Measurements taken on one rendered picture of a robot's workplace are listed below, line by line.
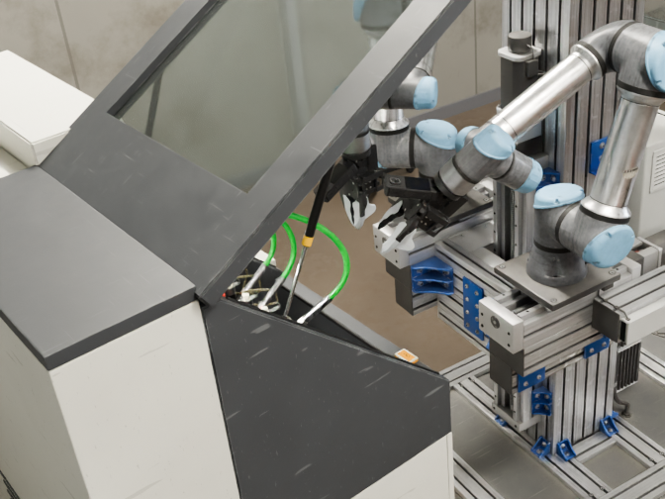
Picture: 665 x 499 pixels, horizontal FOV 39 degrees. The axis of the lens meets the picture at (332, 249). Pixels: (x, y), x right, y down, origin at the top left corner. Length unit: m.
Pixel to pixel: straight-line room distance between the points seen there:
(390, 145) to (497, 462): 1.08
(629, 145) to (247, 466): 1.06
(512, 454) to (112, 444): 1.69
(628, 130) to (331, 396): 0.86
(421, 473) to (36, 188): 1.10
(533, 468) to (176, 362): 1.63
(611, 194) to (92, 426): 1.22
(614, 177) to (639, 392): 1.33
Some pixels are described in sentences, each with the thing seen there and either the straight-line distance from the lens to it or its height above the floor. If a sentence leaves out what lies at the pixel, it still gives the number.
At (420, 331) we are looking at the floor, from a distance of 3.93.
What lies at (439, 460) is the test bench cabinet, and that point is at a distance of 2.32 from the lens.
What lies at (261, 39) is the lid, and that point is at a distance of 2.01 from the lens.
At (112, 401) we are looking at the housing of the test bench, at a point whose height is 1.36.
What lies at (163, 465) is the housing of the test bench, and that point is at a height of 1.17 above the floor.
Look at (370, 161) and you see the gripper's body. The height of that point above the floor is 1.38.
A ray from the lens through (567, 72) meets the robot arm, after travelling 2.14.
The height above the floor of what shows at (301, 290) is 0.95.
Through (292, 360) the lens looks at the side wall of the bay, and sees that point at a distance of 1.82.
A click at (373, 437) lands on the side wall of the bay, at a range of 2.09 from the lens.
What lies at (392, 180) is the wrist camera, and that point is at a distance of 1.94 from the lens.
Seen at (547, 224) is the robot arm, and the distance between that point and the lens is 2.27.
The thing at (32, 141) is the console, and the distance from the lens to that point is 2.18.
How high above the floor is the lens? 2.35
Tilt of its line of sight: 31 degrees down
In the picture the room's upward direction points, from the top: 6 degrees counter-clockwise
